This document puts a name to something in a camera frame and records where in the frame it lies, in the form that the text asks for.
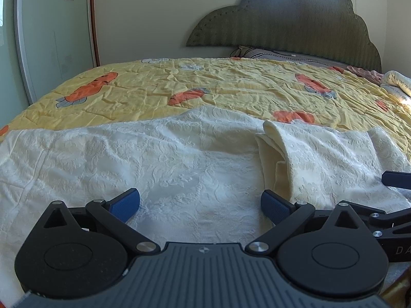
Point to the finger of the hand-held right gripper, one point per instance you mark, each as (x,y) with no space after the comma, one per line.
(397,179)
(366,211)

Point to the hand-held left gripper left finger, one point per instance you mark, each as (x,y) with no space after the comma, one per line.
(126,203)

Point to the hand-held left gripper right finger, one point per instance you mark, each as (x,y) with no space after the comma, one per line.
(273,204)

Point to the white textured pants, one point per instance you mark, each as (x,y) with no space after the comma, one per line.
(192,157)

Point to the cream printed cloth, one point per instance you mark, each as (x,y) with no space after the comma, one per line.
(399,85)

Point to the pink cloth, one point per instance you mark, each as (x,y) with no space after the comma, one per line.
(366,74)

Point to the yellow carrot print blanket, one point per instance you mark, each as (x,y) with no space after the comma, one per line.
(224,83)

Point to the grey printed pillow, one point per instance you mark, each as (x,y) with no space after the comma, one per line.
(282,56)

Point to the glass sliding wardrobe door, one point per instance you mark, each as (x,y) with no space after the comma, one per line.
(51,38)

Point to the brown wooden wardrobe trim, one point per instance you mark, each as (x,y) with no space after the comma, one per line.
(95,22)

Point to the green padded headboard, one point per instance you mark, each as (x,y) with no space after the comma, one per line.
(289,19)

